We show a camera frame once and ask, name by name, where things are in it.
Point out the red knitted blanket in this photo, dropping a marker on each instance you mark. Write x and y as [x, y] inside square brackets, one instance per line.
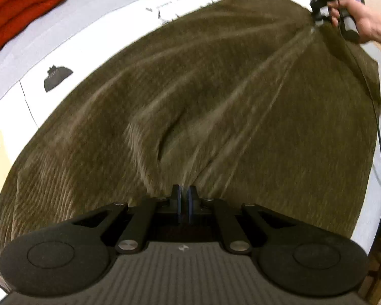
[16, 6]

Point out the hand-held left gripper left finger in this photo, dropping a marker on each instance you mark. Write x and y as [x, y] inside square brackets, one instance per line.
[177, 204]

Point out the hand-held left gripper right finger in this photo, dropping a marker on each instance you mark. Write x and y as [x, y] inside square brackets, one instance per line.
[191, 204]

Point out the person's right hand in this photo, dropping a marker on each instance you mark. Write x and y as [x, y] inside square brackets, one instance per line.
[373, 22]

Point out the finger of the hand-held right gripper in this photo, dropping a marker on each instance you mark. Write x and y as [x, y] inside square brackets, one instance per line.
[320, 3]

